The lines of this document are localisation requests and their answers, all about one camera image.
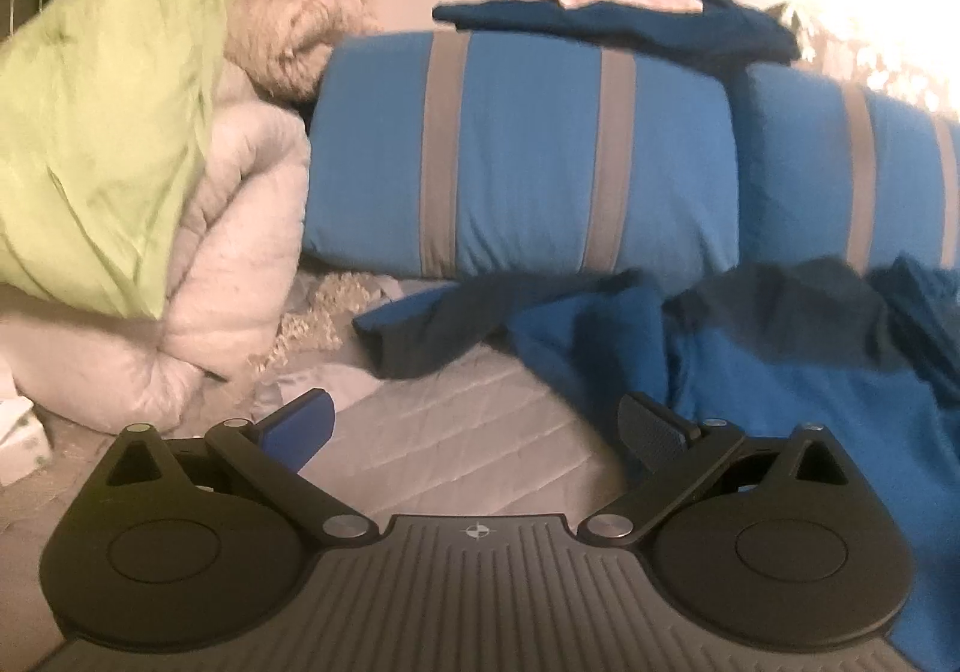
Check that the dark blue garment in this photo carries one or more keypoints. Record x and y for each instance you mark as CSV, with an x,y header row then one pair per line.
x,y
630,23

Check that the blue fleece sweater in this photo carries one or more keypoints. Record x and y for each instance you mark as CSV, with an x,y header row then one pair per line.
x,y
787,387

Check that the floral lace cushion cover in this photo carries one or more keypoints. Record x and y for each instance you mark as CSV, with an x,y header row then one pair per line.
x,y
877,49

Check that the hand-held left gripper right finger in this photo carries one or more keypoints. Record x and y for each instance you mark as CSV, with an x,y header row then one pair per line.
x,y
651,433

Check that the white quilt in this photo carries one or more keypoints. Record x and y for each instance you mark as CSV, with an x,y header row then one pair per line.
x,y
217,252

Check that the light green quilt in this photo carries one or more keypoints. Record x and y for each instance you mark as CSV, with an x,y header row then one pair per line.
x,y
105,117

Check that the blue grey-striped pillow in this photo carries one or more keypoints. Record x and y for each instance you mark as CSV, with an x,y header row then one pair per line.
x,y
517,154
810,177

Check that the grey quilted lace-trimmed bed cover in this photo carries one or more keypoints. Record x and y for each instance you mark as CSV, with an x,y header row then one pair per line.
x,y
465,417

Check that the green and white tissue pack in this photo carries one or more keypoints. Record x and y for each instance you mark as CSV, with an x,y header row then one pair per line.
x,y
19,439

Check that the beige fleece blanket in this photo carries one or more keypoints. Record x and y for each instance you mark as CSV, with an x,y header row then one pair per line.
x,y
300,27

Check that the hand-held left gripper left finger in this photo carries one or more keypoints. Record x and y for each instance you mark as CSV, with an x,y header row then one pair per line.
x,y
294,430

